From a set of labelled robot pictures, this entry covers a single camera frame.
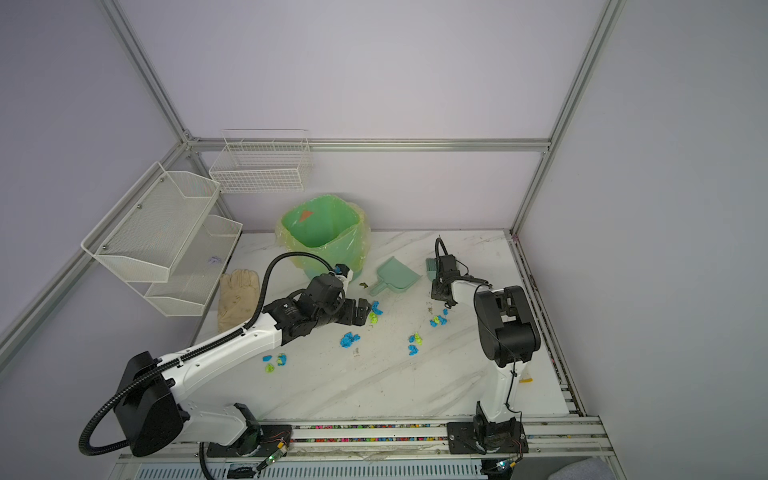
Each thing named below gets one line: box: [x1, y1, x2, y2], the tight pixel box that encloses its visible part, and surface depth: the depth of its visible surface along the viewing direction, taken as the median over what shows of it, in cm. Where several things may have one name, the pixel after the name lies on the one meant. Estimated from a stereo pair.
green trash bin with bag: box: [275, 195, 371, 278], surface depth 94 cm
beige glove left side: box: [217, 269, 260, 331], surface depth 103 cm
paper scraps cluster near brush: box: [429, 308, 449, 328], surface depth 97 cm
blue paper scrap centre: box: [339, 331, 361, 349], surface depth 92 cm
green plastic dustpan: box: [369, 256, 423, 296], surface depth 110 cm
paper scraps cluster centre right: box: [408, 332, 423, 357], surface depth 92 cm
